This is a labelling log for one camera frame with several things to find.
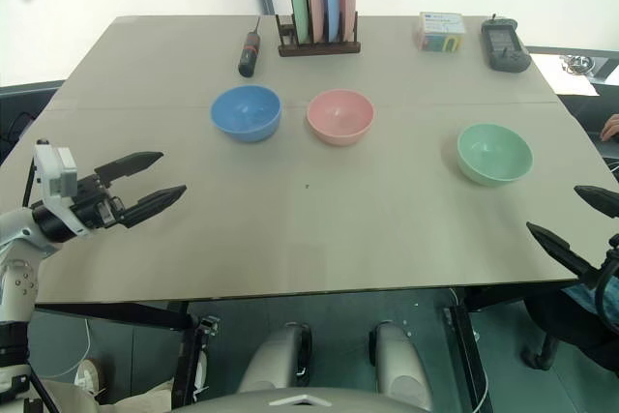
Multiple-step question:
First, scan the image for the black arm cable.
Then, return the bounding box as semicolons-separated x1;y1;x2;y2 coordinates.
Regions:
21;156;38;212
593;260;619;323

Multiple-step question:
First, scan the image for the thin white floor cable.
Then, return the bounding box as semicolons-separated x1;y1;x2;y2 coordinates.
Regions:
28;318;94;381

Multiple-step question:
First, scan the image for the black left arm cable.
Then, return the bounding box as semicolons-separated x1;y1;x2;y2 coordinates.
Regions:
21;156;38;212

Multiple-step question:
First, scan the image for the silver robot torso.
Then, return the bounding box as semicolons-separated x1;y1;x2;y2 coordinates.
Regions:
166;386;436;413

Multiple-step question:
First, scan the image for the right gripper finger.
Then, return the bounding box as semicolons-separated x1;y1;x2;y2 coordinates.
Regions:
574;185;619;219
525;221;604;289

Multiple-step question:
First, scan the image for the dark wooden plate rack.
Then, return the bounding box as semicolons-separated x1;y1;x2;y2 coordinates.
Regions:
275;9;363;58

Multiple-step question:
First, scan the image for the black handheld remote controller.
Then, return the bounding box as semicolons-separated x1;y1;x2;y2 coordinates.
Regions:
480;14;533;74

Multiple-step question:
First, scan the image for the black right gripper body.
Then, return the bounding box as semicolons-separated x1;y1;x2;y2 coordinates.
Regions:
602;233;619;283

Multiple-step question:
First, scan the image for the silver robot right leg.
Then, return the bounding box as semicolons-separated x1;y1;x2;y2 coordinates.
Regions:
368;320;435;412

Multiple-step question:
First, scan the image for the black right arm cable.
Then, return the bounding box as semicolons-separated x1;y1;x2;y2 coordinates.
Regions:
593;260;619;323

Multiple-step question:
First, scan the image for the white paper sheet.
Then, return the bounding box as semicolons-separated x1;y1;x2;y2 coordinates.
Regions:
530;51;602;98

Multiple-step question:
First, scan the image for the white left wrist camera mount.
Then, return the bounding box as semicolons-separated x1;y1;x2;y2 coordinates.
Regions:
32;139;93;239

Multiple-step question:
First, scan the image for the black office chair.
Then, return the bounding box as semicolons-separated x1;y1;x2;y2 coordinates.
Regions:
519;286;619;385

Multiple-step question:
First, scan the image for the pink bowl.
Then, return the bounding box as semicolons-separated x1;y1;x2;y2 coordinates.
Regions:
306;89;376;147

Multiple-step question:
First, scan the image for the bystander bare hand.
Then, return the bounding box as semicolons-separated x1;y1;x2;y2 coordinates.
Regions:
600;112;619;142

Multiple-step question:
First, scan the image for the black screwdriver with orange band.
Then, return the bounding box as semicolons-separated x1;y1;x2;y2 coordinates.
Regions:
237;15;264;79

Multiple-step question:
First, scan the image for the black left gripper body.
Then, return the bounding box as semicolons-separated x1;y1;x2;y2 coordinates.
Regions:
71;173;125;231

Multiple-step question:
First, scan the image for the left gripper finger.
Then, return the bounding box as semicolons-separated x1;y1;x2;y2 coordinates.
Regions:
94;151;165;188
117;185;189;230

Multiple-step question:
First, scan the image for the blue bowl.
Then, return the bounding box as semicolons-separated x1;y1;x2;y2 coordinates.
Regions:
209;85;283;144

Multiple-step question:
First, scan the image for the clear box of coloured clips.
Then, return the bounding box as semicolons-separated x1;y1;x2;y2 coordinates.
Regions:
413;11;468;53

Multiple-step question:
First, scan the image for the white shoe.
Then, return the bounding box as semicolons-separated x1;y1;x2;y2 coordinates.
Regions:
74;357;106;403

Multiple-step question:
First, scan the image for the beige trouser leg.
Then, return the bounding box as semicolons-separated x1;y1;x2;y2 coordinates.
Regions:
26;376;176;413

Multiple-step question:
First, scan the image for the green bowl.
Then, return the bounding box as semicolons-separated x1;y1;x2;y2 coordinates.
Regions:
457;123;535;188

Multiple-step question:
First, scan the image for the blue jeans leg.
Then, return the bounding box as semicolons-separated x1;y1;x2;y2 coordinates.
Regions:
562;281;619;320

